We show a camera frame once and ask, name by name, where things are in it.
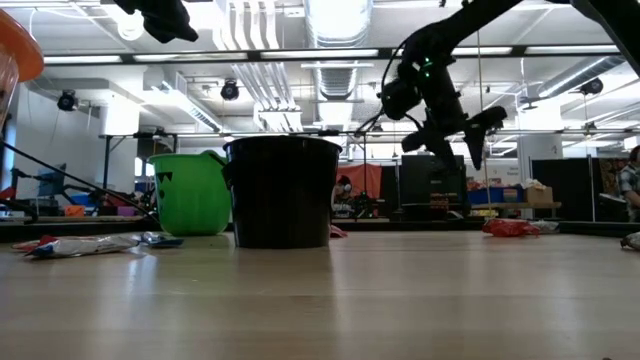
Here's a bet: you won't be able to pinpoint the person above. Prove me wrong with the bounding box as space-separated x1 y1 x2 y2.
333 174 353 207
618 144 640 222

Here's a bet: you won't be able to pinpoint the black plastic bucket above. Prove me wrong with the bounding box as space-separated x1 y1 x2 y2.
222 134 345 250

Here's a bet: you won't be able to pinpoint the blue storage bin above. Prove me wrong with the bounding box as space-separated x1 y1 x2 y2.
468 187 525 205

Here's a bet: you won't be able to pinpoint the black metal gantry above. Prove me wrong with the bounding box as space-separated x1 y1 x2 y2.
98 128 640 204

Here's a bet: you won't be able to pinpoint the black ceiling spotlight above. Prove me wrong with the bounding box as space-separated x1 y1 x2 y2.
579 77 605 96
56 89 80 112
220 78 241 102

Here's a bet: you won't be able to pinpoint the wooden table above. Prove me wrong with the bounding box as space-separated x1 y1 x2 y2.
469 201 563 220

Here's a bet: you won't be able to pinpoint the brown patterned panel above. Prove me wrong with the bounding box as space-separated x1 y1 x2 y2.
598 157 626 222

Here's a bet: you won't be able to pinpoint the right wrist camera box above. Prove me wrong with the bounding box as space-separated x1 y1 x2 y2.
380 77 424 121

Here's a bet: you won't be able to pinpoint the black partition panel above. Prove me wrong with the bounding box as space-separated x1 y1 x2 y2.
530 158 596 222

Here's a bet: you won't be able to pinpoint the silver ventilation duct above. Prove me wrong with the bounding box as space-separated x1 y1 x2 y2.
303 0 375 132

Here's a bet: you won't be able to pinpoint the orange fabric panel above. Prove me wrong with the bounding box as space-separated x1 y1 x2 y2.
343 163 384 199

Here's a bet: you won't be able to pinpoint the orange plastic bucket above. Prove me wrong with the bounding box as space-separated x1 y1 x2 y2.
0 8 45 126

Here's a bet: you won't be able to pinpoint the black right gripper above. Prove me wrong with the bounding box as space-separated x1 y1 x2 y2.
401 84 509 174

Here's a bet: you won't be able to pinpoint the green plastic face bucket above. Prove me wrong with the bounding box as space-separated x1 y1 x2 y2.
147 149 234 238

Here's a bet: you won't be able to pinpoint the black large screen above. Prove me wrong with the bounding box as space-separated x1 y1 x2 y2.
399 154 469 221

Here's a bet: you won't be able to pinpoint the grey computer monitor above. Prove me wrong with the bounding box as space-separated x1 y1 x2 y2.
36 163 68 198

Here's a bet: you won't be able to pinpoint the cardboard box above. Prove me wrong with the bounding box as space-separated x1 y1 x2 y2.
523 185 555 205

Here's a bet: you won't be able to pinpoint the black aluminium table frame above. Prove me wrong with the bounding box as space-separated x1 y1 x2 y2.
0 45 640 244

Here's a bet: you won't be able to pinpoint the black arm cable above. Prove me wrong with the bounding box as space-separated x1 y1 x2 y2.
0 140 159 220

